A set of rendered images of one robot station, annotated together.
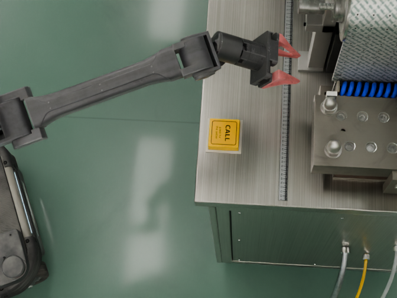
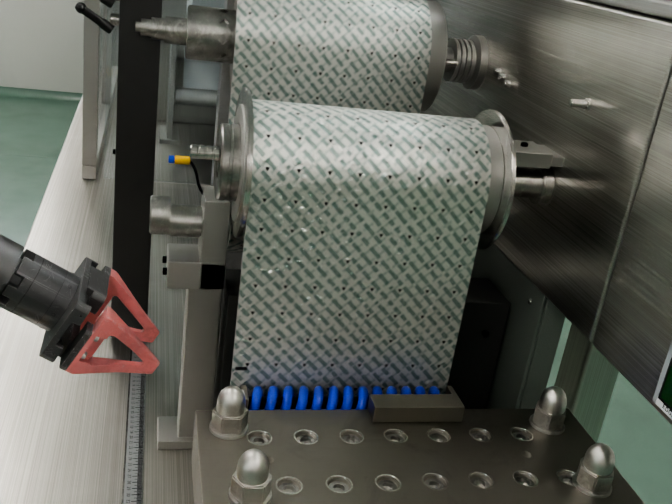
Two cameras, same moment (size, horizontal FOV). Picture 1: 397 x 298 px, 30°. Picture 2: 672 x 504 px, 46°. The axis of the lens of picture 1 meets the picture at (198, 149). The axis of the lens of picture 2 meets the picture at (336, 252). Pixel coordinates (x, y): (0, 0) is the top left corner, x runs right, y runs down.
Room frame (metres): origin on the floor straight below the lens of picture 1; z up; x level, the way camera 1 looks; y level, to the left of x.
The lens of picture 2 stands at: (-0.04, -0.07, 1.48)
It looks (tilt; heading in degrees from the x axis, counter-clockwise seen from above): 22 degrees down; 333
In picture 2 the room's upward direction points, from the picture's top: 8 degrees clockwise
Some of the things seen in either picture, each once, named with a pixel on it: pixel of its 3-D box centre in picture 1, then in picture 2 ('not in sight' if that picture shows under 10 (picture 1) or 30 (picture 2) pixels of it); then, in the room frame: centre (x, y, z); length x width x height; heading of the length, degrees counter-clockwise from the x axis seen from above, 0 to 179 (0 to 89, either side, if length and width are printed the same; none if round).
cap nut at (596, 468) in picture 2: not in sight; (597, 465); (0.38, -0.59, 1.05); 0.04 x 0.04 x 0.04
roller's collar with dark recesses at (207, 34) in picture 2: not in sight; (211, 34); (0.92, -0.36, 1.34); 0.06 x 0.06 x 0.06; 77
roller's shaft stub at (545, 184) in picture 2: not in sight; (515, 182); (0.61, -0.61, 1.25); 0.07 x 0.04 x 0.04; 77
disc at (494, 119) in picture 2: not in sight; (482, 180); (0.62, -0.57, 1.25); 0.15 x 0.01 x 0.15; 167
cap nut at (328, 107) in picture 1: (329, 104); (230, 407); (0.55, -0.29, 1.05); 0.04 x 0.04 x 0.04
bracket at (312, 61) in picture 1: (315, 33); (189, 322); (0.71, -0.29, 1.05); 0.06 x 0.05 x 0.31; 77
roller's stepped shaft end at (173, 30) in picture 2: not in sight; (161, 29); (0.93, -0.30, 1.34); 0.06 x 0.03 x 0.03; 77
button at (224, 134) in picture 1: (224, 134); not in sight; (0.57, -0.06, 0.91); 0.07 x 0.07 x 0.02; 77
